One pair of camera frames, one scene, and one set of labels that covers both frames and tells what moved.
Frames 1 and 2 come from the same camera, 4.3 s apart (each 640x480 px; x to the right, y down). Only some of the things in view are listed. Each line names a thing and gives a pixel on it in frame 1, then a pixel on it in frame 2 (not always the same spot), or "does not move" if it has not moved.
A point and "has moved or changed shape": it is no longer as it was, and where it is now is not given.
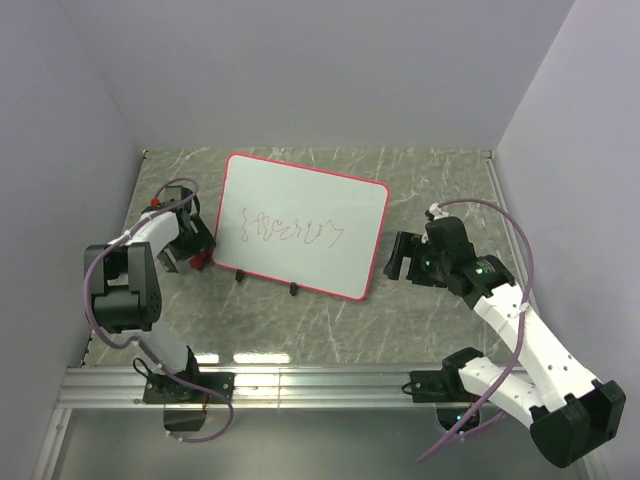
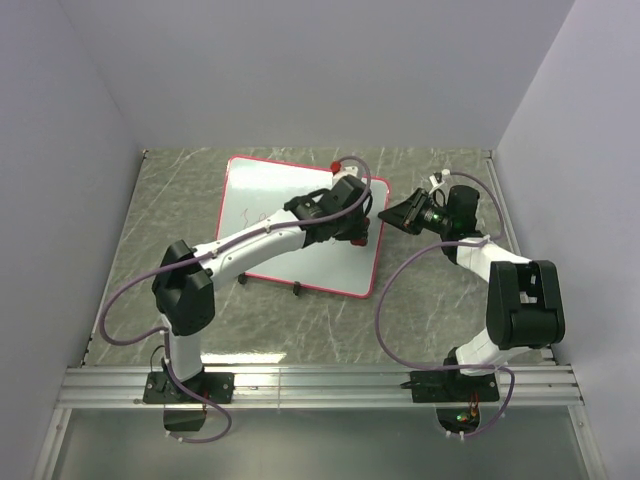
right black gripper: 410,245 -> 405,215
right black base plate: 440,386 does not move
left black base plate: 160,390 does not move
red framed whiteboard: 304,226 does not move
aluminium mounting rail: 118,389 does not move
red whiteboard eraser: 197,261 has moved or changed shape
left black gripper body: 192,242 -> 351,226
